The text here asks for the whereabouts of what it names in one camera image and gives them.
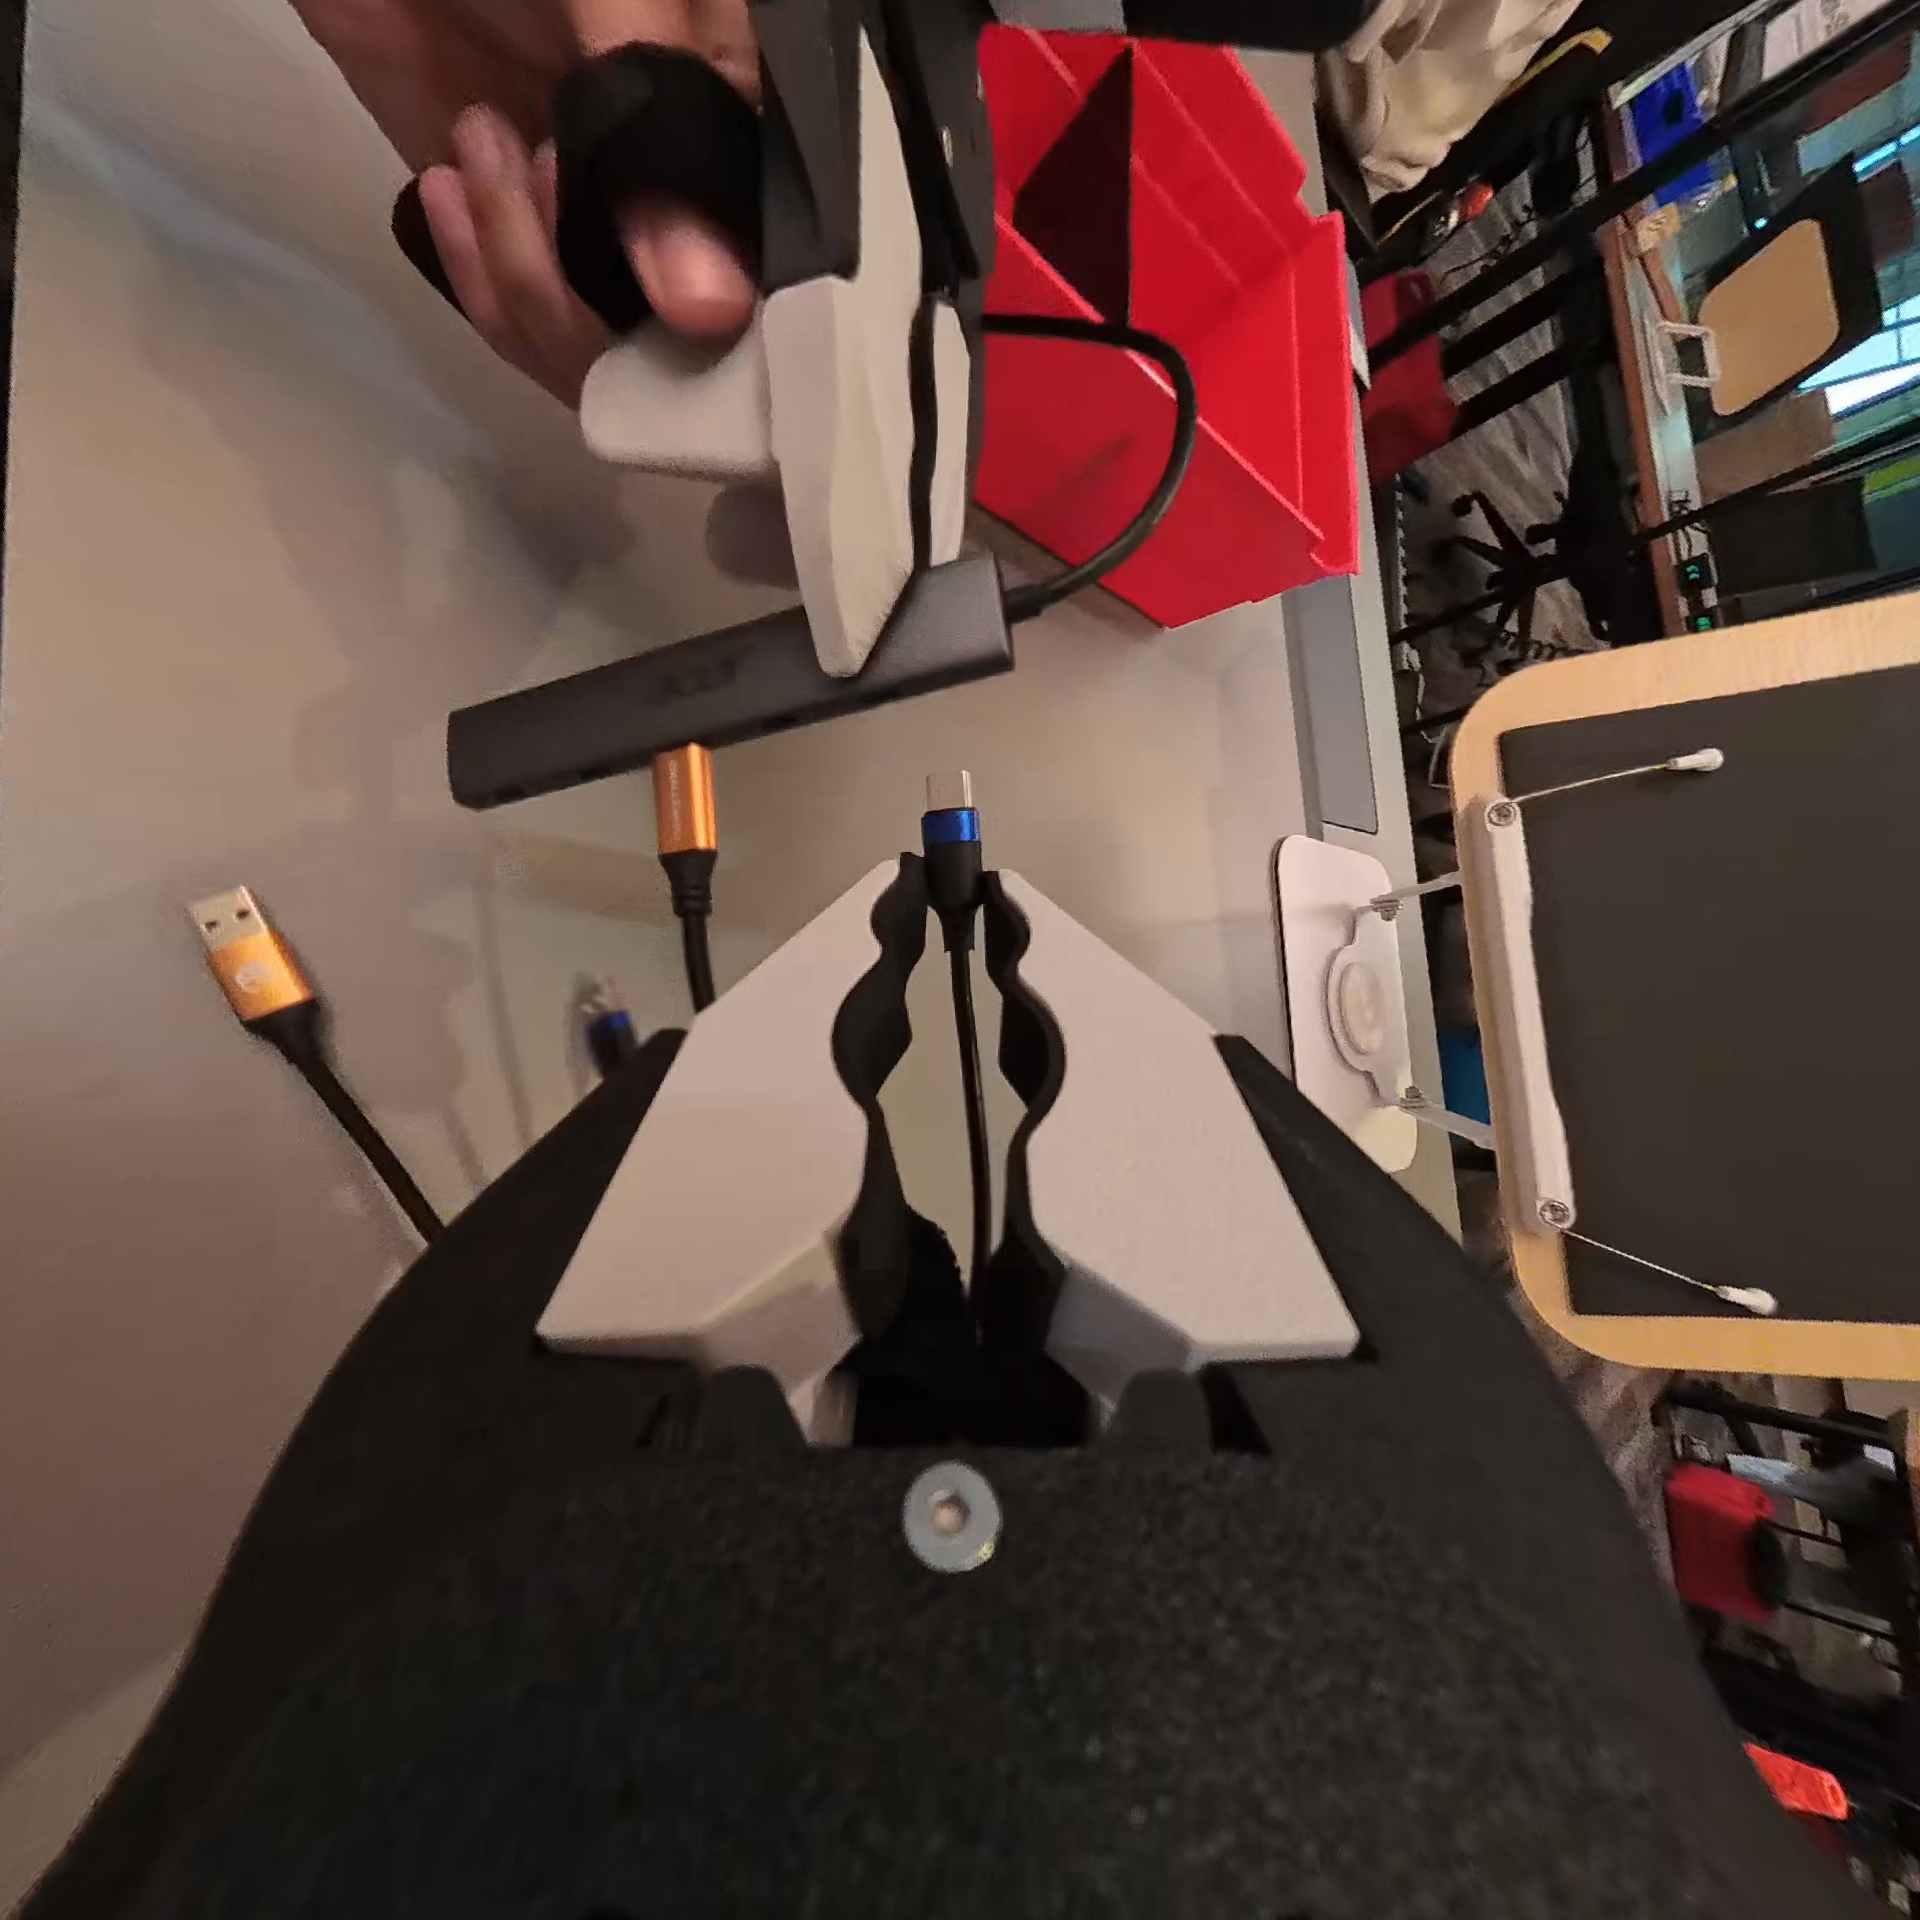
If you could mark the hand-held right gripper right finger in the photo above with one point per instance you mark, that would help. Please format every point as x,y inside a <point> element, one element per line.
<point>1184,1185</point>

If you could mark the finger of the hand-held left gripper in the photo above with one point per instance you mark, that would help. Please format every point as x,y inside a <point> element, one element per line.
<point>952,450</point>
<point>840,481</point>

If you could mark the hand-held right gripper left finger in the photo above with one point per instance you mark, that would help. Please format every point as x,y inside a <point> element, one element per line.
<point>721,1185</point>

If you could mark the red plastic bin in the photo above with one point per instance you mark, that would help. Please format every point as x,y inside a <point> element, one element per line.
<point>1244,450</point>

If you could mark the grey desk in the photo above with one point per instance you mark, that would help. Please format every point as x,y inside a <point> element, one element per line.
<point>301,600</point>

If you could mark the person's left hand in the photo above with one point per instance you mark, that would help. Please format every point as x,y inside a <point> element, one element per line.
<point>450,60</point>

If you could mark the wood-framed black board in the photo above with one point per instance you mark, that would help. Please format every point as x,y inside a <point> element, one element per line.
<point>1724,1021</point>

